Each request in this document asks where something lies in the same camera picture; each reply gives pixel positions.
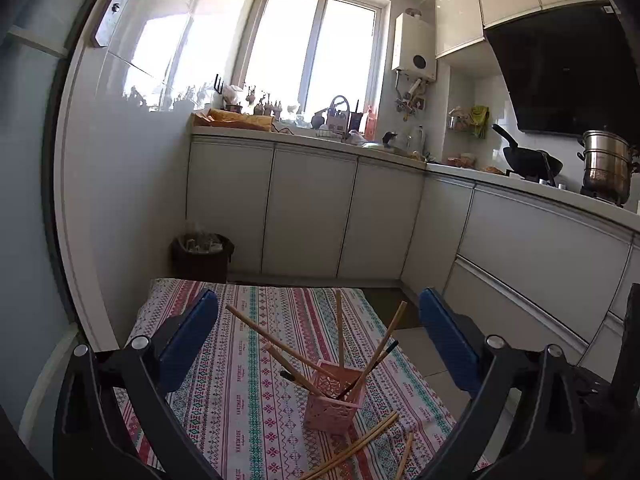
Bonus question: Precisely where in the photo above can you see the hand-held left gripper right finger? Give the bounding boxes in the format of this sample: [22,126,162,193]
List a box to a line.
[417,287,596,480]

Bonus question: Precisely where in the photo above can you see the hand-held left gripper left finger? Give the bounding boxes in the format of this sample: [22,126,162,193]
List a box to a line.
[52,287,223,480]

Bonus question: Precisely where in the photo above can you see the pink plastic basket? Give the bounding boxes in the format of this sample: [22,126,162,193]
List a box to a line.
[302,359,366,436]

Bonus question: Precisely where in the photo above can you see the patterned tablecloth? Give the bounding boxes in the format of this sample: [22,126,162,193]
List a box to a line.
[112,277,493,480]

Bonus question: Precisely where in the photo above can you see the dark trash bin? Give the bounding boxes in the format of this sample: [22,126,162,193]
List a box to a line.
[171,232,235,284]

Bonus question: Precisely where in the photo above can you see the white sliding door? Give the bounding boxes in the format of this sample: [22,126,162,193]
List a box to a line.
[42,0,263,356]

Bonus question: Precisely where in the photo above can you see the white countertop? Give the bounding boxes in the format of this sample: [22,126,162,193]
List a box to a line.
[190,124,640,233]

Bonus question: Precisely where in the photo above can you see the white kitchen cabinets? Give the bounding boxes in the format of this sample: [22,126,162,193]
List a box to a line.
[186,135,640,361]

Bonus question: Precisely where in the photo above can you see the gas stove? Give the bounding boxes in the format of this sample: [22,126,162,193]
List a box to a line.
[505,170,569,192]

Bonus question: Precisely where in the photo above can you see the steel pot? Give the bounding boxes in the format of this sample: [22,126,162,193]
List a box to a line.
[576,130,640,207]

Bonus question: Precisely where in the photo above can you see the black wok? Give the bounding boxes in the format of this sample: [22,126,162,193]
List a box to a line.
[491,124,565,177]

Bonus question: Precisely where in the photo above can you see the yellow bag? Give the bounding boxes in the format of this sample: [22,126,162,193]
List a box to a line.
[194,108,275,130]

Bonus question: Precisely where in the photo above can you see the yellow cloth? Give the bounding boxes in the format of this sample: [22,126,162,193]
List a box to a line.
[469,105,490,139]

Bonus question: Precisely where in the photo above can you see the silver faucet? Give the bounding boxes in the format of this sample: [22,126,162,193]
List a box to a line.
[330,94,352,135]

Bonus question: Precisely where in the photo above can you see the black range hood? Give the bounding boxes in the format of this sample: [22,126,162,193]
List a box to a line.
[484,2,640,136]

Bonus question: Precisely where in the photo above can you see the white water heater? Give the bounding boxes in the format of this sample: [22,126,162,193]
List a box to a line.
[391,10,439,82]

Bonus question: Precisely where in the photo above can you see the window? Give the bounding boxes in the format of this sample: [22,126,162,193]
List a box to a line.
[240,0,389,131]

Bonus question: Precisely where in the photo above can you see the white wall cabinets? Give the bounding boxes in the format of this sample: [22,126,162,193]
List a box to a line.
[434,0,608,59]

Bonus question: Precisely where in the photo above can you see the metal door handle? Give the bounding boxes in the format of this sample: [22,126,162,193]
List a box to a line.
[94,0,157,49]

